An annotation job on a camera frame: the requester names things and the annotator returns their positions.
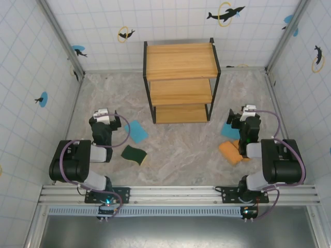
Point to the blue sponge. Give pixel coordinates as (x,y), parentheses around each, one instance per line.
(227,133)
(136,131)

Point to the orange thick sponge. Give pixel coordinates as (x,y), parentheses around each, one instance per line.
(235,144)
(228,152)

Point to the green yellow scouring sponge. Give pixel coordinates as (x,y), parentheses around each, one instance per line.
(133,153)

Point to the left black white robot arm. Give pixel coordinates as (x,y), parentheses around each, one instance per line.
(67,165)

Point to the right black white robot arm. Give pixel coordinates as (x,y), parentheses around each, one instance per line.
(284,165)

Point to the blue circle dolphin sticker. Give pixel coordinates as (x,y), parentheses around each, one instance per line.
(42,99)

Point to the blue oval dolphin sticker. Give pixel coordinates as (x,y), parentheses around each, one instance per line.
(78,50)

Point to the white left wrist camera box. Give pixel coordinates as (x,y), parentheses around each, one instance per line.
(102,116)

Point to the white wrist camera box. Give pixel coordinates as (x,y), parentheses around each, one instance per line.
(248,109)
(102,116)

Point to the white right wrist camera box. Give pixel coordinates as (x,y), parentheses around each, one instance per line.
(248,109)

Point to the aluminium side rail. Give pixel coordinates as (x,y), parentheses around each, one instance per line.
(78,90)
(274,90)

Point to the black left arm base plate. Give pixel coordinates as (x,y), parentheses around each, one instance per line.
(124,195)

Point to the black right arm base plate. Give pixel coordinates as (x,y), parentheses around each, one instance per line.
(227,195)

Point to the wooden three-tier shelf black frame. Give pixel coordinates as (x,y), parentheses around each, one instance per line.
(181,59)

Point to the aluminium corner post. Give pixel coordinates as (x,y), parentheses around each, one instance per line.
(278,51)
(63,38)

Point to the aluminium mounting rail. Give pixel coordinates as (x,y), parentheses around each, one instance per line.
(175,193)

